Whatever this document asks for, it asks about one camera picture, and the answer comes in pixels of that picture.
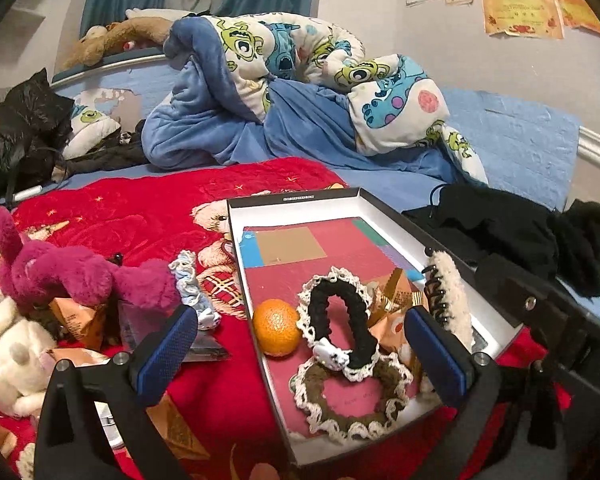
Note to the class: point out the red printed blanket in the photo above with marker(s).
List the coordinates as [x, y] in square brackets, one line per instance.
[145, 210]

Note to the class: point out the magenta plush toy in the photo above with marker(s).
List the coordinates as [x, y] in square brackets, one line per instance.
[80, 275]

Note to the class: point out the red booklet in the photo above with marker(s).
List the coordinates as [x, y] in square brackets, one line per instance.
[280, 280]

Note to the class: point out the white plush toy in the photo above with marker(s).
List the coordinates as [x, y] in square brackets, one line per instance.
[10, 355]

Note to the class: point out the brown lace-trimmed scrunchie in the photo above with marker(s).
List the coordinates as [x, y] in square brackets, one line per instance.
[390, 385]

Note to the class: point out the blue bed sheet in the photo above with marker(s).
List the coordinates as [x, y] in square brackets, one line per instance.
[520, 125]

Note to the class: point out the silver pen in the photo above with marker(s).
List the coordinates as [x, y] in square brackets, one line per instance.
[27, 192]

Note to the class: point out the cartoon monster printed blanket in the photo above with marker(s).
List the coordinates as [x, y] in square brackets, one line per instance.
[215, 125]

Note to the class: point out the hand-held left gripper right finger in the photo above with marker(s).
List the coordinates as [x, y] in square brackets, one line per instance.
[435, 360]

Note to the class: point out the cartoon printed pillow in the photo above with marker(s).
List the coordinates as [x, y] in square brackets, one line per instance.
[92, 130]

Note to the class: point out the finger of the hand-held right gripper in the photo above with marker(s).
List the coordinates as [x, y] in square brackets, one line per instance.
[525, 300]

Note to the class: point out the dark brown garment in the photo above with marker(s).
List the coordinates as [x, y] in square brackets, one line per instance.
[110, 160]

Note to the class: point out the black fleece jacket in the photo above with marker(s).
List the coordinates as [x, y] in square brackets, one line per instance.
[505, 230]

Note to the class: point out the shallow black and white box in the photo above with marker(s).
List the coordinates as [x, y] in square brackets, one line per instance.
[290, 212]

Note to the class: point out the black lace-trimmed scrunchie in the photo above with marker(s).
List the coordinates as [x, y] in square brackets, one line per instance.
[360, 330]

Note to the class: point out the yellow wall certificate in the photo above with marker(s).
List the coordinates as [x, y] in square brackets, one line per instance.
[582, 12]
[522, 12]

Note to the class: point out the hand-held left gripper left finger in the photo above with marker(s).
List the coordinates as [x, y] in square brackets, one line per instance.
[167, 355]

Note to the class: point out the brown plush toy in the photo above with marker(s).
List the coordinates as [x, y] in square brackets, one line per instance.
[140, 30]

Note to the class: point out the orange mandarin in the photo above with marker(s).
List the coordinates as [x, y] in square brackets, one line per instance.
[275, 327]

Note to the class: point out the black plastic bag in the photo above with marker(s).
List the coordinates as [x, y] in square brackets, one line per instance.
[25, 125]

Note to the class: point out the clear plastic bag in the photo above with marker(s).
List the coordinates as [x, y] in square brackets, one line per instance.
[135, 325]

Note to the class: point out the orange triangular snack packet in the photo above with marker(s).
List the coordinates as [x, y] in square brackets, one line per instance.
[395, 310]

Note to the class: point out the white fuzzy hair claw clip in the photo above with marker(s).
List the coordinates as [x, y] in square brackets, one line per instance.
[452, 285]

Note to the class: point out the blue and white scrunchie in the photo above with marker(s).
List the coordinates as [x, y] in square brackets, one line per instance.
[187, 285]

